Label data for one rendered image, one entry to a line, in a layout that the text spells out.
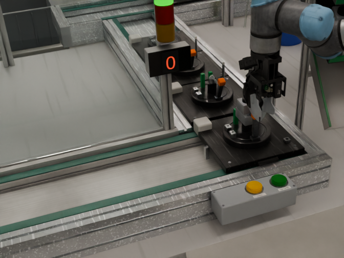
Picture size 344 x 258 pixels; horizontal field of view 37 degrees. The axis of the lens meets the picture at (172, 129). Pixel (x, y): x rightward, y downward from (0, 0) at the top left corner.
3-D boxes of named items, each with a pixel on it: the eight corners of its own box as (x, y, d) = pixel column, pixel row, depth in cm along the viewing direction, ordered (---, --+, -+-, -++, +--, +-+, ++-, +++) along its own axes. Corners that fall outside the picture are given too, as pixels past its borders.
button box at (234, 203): (296, 205, 132) (298, 186, 129) (221, 226, 127) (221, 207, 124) (282, 189, 138) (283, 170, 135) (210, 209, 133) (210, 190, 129)
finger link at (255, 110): (256, 131, 133) (258, 101, 128) (246, 121, 138) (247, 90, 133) (267, 129, 134) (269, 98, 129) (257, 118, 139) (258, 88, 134)
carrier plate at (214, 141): (304, 153, 143) (304, 147, 141) (226, 174, 136) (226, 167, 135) (263, 113, 162) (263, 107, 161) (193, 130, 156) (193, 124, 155)
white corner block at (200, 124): (212, 134, 153) (212, 123, 151) (198, 137, 152) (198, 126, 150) (206, 126, 157) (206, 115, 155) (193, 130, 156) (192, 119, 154)
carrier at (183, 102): (261, 111, 163) (262, 76, 156) (191, 127, 157) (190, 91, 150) (229, 80, 183) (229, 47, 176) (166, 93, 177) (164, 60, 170)
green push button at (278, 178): (289, 187, 130) (289, 180, 129) (275, 191, 129) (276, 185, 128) (281, 178, 133) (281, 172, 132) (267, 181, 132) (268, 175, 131)
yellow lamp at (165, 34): (177, 40, 136) (176, 23, 133) (159, 44, 135) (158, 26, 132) (171, 34, 140) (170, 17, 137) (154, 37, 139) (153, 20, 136)
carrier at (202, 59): (229, 80, 183) (229, 47, 176) (165, 93, 177) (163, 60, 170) (203, 55, 202) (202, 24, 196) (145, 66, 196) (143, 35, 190)
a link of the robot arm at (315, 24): (344, 20, 116) (302, 11, 123) (328, 1, 107) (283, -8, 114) (330, 52, 117) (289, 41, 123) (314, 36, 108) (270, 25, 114)
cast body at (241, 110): (259, 123, 143) (260, 101, 139) (244, 126, 142) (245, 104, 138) (245, 109, 150) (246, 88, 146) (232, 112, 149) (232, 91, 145)
